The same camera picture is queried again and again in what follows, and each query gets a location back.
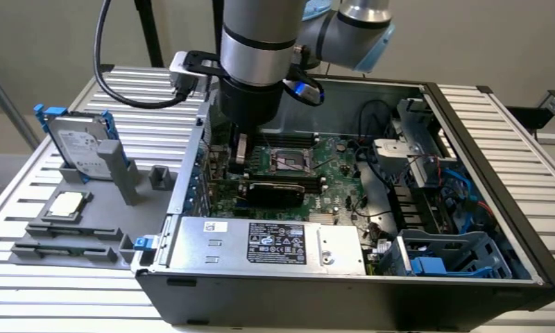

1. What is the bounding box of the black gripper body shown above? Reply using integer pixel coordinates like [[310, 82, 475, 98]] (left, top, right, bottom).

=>
[[218, 76, 284, 135]]

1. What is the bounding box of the black low-profile graphics card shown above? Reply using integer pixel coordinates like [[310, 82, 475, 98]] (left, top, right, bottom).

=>
[[238, 179, 307, 210]]

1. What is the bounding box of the black RAM slot bank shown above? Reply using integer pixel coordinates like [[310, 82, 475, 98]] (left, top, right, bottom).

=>
[[251, 172, 327, 194], [258, 133, 318, 146]]

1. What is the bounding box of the metal CPU socket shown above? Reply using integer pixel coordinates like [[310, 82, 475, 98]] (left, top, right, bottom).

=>
[[267, 146, 316, 175]]

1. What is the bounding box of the green motherboard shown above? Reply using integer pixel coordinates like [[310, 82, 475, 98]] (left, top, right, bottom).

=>
[[207, 133, 386, 241]]

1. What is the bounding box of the hard drive in blue caddy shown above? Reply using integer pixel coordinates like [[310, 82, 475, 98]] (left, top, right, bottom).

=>
[[33, 103, 123, 182]]

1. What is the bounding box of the silver power supply unit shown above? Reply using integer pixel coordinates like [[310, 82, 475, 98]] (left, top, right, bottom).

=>
[[164, 216, 370, 277]]

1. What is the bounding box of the black tripod pole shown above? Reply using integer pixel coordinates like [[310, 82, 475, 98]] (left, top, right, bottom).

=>
[[132, 0, 165, 69]]

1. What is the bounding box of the blue case latch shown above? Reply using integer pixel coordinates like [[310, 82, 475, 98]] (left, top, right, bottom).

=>
[[135, 234, 161, 251]]

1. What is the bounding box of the grey plastic parts rack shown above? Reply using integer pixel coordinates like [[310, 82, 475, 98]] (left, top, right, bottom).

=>
[[11, 139, 180, 268]]

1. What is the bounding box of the silver hard disk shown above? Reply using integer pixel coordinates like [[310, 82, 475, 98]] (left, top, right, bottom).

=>
[[47, 115, 115, 182]]

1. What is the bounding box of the metal optical drive cage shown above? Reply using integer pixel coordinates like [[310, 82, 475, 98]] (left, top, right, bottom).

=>
[[372, 98, 461, 189]]

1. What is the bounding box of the silver CPU chip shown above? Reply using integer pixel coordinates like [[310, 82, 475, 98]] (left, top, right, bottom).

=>
[[49, 191, 88, 216]]

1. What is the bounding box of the black open PC case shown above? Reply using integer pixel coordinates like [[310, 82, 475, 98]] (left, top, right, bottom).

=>
[[131, 74, 555, 327]]

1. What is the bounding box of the blue disk carrier tray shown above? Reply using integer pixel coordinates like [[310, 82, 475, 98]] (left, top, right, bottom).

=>
[[408, 255, 451, 277]]

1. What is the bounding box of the grey disk bay cage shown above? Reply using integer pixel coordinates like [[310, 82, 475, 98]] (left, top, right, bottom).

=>
[[379, 228, 514, 279]]

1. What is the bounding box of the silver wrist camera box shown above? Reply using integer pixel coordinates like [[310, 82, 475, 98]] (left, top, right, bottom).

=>
[[167, 50, 223, 97]]

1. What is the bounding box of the black looped power wire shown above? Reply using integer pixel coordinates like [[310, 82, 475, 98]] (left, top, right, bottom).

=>
[[358, 99, 395, 140]]

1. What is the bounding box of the thick black camera cable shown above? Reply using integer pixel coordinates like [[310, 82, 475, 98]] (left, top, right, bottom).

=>
[[93, 0, 188, 110]]

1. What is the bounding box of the blue SATA wire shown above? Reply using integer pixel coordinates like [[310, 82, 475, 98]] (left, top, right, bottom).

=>
[[436, 165, 486, 241]]

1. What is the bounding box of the grey metal frame pole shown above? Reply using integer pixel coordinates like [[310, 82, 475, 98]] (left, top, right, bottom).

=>
[[0, 56, 41, 151]]

